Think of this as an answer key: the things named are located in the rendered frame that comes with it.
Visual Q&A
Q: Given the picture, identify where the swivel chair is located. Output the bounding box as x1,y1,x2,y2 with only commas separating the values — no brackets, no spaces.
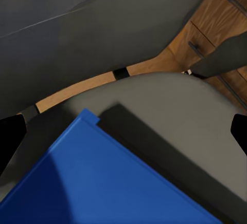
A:
0,0,247,224

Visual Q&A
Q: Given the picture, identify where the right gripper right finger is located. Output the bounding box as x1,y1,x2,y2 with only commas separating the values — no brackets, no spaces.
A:
231,114,247,155

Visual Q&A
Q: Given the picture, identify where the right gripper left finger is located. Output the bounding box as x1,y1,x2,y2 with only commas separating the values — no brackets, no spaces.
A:
0,114,27,175

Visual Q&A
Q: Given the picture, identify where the folder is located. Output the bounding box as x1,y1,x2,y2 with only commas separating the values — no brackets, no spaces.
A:
0,108,237,224

